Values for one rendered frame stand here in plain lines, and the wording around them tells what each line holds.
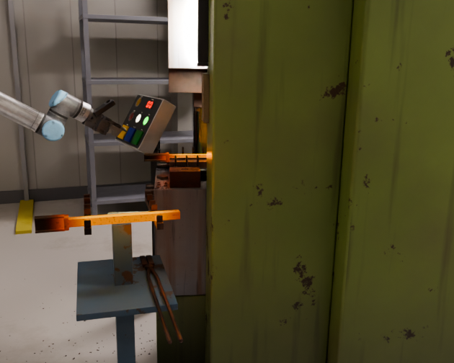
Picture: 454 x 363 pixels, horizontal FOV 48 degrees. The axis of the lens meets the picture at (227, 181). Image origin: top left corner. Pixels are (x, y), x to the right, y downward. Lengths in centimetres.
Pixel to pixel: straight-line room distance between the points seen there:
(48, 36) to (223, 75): 356
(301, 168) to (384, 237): 36
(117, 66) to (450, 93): 382
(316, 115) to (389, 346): 86
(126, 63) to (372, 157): 374
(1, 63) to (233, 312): 374
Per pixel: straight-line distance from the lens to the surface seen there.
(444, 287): 195
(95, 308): 162
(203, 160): 211
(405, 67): 168
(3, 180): 523
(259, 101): 165
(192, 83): 203
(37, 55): 507
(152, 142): 254
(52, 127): 227
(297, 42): 167
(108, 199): 450
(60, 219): 155
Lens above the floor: 142
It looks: 14 degrees down
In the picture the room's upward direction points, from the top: 1 degrees clockwise
